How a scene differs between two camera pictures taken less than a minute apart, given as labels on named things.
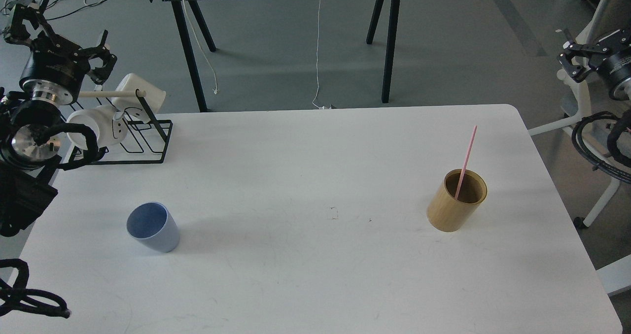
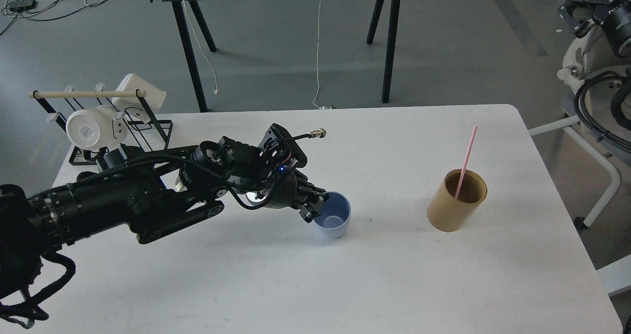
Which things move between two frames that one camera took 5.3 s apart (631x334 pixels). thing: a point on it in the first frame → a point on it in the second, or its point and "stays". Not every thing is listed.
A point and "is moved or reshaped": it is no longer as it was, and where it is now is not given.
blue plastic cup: [151, 223] is moved or reshaped
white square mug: [154, 97] stays
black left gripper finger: [18, 32] → [307, 190]
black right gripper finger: [575, 73] → [566, 12]
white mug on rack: [109, 130] stays
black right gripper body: [614, 69] → [615, 18]
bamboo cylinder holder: [446, 214] stays
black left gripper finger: [99, 75] → [310, 210]
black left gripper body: [54, 59] → [288, 188]
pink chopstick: [465, 163] stays
